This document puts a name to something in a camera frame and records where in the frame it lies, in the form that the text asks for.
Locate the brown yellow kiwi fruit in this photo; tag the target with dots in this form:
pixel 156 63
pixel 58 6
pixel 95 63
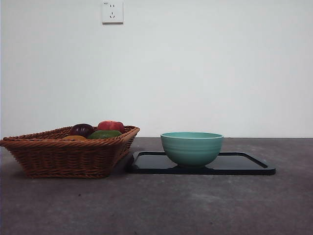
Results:
pixel 74 137

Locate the brown wicker basket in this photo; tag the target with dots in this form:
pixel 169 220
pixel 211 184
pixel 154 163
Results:
pixel 68 156

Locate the green avocado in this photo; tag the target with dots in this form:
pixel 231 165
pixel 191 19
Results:
pixel 105 134

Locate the white wall socket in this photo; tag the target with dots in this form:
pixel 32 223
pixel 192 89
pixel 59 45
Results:
pixel 112 12

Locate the dark red plum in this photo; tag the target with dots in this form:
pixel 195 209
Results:
pixel 82 130

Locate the teal ceramic bowl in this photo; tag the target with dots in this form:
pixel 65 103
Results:
pixel 192 151

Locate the black rectangular tray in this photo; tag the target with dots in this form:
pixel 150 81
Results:
pixel 232 164

